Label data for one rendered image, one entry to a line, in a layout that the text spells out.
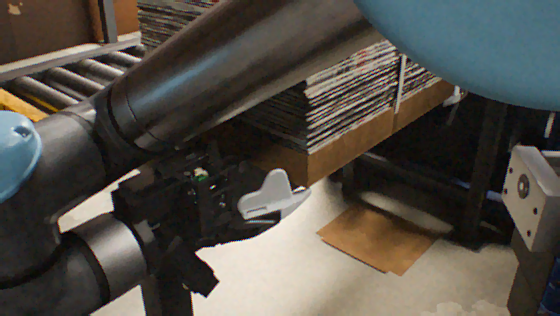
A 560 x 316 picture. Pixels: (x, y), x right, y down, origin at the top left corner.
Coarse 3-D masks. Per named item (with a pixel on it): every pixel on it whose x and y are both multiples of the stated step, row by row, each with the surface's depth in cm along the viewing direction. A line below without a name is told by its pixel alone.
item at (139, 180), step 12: (204, 144) 70; (180, 156) 67; (228, 156) 67; (240, 168) 69; (252, 168) 72; (132, 180) 62; (144, 180) 62; (240, 180) 71; (252, 180) 73; (264, 180) 75; (240, 192) 71; (156, 276) 64
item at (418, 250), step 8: (352, 208) 197; (360, 208) 197; (344, 216) 193; (328, 224) 188; (336, 224) 188; (320, 232) 184; (328, 232) 184; (424, 240) 180; (432, 240) 180; (416, 248) 176; (424, 248) 176; (408, 256) 173; (416, 256) 173; (400, 264) 169; (408, 264) 169; (392, 272) 166; (400, 272) 166
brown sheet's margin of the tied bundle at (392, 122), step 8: (400, 104) 69; (392, 112) 68; (400, 112) 70; (384, 120) 67; (392, 120) 69; (400, 120) 71; (384, 128) 68; (392, 128) 70; (400, 128) 72; (384, 136) 69
